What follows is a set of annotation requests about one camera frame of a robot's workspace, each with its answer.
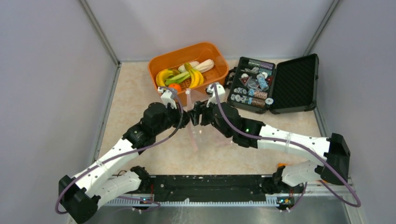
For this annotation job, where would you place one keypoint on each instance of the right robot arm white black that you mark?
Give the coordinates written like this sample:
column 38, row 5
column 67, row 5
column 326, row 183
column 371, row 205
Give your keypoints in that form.
column 327, row 159

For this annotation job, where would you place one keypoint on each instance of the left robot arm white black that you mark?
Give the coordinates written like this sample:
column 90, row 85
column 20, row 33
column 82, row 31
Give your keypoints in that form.
column 83, row 194

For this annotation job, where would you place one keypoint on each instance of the white radish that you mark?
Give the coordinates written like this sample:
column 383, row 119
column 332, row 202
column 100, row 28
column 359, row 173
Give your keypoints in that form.
column 205, row 66

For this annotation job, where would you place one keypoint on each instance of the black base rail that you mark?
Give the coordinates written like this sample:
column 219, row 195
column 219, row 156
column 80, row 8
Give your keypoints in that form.
column 208, row 188

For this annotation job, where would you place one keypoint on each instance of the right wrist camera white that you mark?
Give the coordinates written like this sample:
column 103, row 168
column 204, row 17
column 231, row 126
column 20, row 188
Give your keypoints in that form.
column 216, row 92

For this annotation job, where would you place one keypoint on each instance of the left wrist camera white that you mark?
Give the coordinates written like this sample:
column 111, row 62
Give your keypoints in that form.
column 168, row 96

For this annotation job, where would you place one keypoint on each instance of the clear zip top bag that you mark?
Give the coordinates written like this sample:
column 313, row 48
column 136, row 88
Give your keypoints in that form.
column 202, row 137

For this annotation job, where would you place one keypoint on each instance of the yellow banana bunch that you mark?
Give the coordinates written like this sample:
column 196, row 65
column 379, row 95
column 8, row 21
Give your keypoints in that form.
column 196, row 77
column 162, row 76

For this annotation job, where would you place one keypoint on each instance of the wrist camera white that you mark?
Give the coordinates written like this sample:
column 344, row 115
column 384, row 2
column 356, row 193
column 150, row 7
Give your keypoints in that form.
column 216, row 92
column 168, row 96

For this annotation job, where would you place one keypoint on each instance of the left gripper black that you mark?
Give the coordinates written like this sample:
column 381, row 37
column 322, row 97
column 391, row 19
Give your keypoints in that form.
column 185, row 120

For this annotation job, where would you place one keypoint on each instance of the black poker chip case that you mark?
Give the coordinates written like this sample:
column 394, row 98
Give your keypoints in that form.
column 259, row 86

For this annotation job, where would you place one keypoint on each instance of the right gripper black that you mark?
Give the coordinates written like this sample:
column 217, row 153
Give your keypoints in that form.
column 199, row 109

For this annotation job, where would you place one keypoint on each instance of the green leafy vegetable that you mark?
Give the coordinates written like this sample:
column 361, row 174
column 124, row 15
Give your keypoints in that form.
column 178, row 78

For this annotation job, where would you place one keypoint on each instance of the orange fruit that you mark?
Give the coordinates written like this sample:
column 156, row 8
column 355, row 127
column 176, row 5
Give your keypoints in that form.
column 175, row 86

